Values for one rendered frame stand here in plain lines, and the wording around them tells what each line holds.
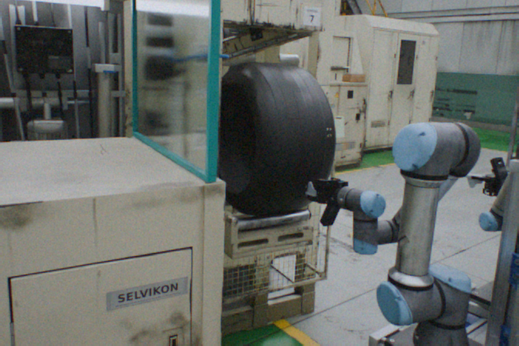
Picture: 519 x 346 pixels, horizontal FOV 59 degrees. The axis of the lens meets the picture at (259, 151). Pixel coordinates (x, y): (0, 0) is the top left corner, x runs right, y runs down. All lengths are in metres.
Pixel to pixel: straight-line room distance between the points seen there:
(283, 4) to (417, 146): 1.12
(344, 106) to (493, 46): 7.41
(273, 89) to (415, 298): 0.80
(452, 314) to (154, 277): 0.84
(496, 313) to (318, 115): 0.82
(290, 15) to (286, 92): 0.56
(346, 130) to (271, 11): 4.71
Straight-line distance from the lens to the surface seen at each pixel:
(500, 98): 13.16
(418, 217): 1.23
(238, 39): 2.12
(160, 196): 0.84
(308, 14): 2.15
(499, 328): 1.63
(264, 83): 1.63
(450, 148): 1.20
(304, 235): 1.85
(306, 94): 1.66
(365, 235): 1.44
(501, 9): 13.42
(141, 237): 0.86
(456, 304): 1.40
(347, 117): 6.61
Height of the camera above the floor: 1.50
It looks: 11 degrees down
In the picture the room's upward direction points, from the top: 2 degrees clockwise
